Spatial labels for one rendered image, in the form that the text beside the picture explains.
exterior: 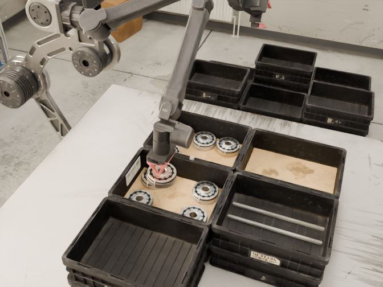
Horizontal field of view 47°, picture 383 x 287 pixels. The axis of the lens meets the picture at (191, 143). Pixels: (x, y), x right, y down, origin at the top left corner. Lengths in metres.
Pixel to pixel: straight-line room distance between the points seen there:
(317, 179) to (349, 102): 1.24
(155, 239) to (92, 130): 0.88
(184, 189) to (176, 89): 0.52
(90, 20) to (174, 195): 0.72
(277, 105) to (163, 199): 1.55
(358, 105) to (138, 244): 1.91
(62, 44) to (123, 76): 1.96
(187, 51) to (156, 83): 2.54
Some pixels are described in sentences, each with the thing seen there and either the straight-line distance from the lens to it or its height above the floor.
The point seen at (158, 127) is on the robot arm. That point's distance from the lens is 1.41.
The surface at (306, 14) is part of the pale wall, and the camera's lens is 4.69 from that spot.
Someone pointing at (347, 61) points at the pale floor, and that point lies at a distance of 4.64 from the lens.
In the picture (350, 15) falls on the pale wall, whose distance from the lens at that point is 4.66.
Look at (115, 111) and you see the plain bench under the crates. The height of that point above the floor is 0.70.
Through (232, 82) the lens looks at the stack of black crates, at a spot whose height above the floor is 0.49.
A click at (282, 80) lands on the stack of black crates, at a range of 3.19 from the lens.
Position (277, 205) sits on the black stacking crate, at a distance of 1.77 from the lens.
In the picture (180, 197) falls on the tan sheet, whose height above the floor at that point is 0.83.
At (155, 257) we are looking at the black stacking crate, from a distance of 1.58.
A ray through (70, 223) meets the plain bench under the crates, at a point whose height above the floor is 0.70.
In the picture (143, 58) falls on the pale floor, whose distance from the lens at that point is 4.37.
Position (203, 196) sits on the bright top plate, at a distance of 1.73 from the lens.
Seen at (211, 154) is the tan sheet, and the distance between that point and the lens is 1.95.
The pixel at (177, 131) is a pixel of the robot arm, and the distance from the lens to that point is 1.39.
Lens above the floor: 2.11
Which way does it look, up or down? 40 degrees down
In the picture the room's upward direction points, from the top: 2 degrees clockwise
